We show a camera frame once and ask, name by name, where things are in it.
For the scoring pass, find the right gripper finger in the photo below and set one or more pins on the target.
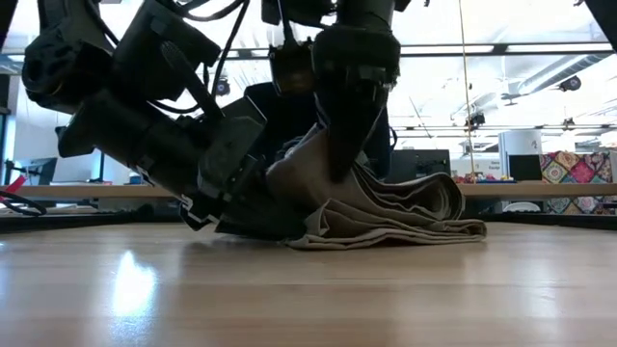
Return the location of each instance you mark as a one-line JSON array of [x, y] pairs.
[[352, 130]]

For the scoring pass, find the navy white striped fabric bin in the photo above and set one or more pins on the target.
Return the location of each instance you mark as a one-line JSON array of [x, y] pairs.
[[289, 111]]

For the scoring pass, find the khaki shorts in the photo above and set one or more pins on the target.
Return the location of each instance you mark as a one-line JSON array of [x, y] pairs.
[[385, 217]]

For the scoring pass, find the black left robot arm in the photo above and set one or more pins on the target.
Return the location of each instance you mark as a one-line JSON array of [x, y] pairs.
[[120, 120]]

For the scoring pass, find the black monitor box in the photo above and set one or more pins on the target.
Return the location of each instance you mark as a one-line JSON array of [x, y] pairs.
[[419, 166]]

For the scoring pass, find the small colourful toys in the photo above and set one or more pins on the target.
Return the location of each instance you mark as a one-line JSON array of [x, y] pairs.
[[482, 179]]

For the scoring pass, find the white cabinet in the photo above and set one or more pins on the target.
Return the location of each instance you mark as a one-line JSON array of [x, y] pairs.
[[520, 142]]

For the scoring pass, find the small black screen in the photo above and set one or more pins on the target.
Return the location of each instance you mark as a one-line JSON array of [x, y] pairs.
[[525, 168]]

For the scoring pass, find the light wooden office desk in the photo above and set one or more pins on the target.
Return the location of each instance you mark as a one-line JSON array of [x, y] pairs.
[[530, 191]]

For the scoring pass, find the black monitor on stand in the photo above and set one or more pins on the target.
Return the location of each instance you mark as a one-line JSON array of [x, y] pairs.
[[36, 168]]

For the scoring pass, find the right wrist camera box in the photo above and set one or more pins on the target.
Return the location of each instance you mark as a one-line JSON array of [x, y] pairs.
[[291, 70]]

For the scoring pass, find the black aluminium table frame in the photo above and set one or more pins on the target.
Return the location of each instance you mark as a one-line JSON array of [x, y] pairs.
[[530, 219]]

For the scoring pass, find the black ceiling camera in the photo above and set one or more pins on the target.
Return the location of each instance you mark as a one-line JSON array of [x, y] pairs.
[[571, 83]]

